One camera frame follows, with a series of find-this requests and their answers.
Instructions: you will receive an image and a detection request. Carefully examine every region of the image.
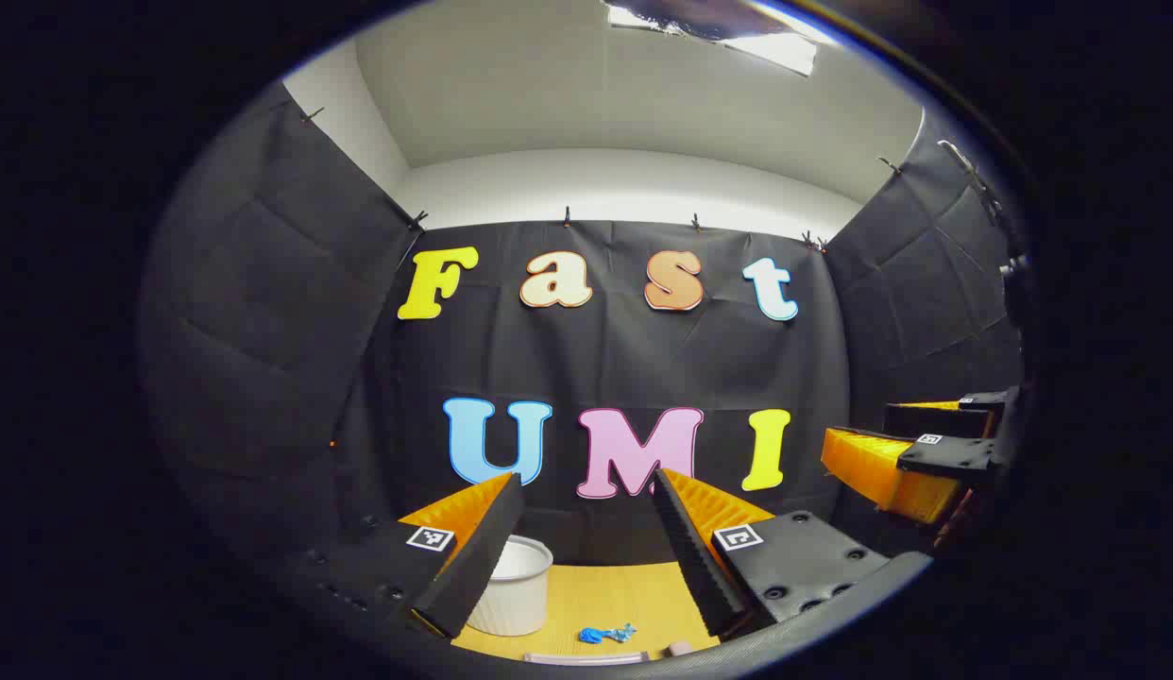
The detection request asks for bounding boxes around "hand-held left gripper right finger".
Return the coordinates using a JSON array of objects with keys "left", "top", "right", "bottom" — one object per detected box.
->
[{"left": 649, "top": 467, "right": 932, "bottom": 641}]

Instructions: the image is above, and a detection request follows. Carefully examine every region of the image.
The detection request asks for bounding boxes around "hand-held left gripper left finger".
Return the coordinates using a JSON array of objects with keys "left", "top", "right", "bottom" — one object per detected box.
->
[{"left": 292, "top": 472, "right": 527, "bottom": 641}]

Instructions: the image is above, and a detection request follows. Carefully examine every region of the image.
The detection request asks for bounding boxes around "white ribbed garbage bin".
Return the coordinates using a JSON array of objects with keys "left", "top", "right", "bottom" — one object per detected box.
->
[{"left": 467, "top": 535, "right": 554, "bottom": 637}]

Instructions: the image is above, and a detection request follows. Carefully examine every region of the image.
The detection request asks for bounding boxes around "purple plastic dustpan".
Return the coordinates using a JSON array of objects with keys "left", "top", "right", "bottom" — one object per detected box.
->
[{"left": 523, "top": 651, "right": 651, "bottom": 667}]

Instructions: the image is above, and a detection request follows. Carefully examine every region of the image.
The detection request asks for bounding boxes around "yellow wooden desktop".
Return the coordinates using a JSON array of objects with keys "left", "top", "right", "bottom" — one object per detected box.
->
[{"left": 451, "top": 562, "right": 722, "bottom": 662}]

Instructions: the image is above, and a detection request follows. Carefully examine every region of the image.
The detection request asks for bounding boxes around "black backdrop cloth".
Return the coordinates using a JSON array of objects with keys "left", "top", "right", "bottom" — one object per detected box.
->
[{"left": 138, "top": 80, "right": 1027, "bottom": 568}]

